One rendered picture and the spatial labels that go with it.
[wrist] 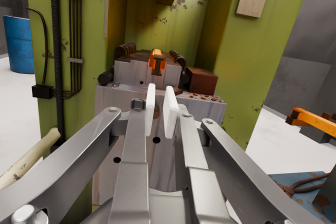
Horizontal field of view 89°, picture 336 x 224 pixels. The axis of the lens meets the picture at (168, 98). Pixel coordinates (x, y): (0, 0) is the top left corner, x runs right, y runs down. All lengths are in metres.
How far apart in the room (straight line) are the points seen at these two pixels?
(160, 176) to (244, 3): 0.65
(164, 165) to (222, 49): 0.47
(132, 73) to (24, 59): 3.63
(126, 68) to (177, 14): 0.56
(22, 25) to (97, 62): 3.36
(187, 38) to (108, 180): 0.78
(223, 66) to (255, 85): 0.17
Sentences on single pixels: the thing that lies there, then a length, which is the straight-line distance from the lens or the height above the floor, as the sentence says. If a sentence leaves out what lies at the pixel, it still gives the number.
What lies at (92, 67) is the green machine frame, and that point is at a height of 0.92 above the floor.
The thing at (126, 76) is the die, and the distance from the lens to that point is 0.54.
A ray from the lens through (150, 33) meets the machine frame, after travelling 1.00.
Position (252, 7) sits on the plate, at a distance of 0.72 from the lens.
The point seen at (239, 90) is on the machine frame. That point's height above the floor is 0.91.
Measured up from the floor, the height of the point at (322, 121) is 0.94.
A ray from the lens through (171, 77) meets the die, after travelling 0.53.
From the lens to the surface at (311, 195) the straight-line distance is 0.79.
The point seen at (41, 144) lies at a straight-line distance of 0.77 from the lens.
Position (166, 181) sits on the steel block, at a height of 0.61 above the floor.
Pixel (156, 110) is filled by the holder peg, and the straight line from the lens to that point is 0.46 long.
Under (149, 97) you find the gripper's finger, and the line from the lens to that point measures 0.16.
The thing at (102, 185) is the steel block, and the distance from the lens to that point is 0.69.
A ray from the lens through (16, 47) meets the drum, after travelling 4.10.
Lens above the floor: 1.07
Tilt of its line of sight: 19 degrees down
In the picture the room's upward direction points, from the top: 10 degrees clockwise
